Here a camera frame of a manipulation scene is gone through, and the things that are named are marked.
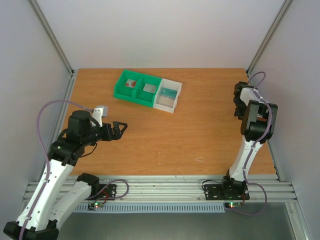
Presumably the aluminium rail frame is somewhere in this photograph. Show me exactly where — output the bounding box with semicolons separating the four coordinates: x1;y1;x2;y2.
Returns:
22;174;298;203

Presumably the white bin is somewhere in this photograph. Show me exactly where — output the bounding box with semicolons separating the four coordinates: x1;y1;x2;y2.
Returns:
152;78;182;114

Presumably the teal vip card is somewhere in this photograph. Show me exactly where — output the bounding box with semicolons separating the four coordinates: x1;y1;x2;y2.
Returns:
160;87;178;99

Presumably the left frame post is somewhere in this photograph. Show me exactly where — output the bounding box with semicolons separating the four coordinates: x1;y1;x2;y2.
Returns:
28;0;76;76

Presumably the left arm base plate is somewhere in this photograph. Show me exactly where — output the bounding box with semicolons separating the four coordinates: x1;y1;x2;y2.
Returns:
86;184;117;200

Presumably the left green bin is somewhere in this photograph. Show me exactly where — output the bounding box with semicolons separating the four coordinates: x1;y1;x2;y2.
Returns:
113;69;143;102

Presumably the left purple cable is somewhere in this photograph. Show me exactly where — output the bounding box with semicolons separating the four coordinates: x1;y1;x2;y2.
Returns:
19;100;96;238

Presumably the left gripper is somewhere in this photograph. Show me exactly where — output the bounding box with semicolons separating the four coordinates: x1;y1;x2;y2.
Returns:
82;121;128;146

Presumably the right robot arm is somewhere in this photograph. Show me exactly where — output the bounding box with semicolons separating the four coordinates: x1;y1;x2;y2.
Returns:
220;81;278;200

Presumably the white vip card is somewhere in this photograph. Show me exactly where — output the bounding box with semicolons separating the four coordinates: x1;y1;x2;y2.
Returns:
143;83;157;94

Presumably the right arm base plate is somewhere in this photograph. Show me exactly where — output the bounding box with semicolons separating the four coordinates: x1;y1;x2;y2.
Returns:
202;180;250;201

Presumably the right frame post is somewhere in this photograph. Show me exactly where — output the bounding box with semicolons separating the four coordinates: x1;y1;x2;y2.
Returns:
245;0;294;76

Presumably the red patterned card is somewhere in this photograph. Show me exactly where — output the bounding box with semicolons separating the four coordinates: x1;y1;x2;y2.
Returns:
125;79;137;88

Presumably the middle green bin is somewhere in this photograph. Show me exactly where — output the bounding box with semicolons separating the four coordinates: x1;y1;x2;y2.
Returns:
132;73;162;108

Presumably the frame post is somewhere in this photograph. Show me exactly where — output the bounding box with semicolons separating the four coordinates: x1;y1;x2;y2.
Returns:
245;0;294;76
28;0;76;76

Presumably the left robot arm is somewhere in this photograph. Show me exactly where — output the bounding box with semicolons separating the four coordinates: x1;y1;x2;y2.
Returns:
3;106;128;240

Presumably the grey slotted cable duct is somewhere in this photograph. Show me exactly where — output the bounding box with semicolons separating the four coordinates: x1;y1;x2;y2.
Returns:
74;202;225;214

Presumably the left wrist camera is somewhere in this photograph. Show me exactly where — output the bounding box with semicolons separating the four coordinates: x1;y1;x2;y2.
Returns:
92;105;108;127

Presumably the green bin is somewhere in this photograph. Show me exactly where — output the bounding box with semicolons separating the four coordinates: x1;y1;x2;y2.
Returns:
113;69;143;102
132;73;162;108

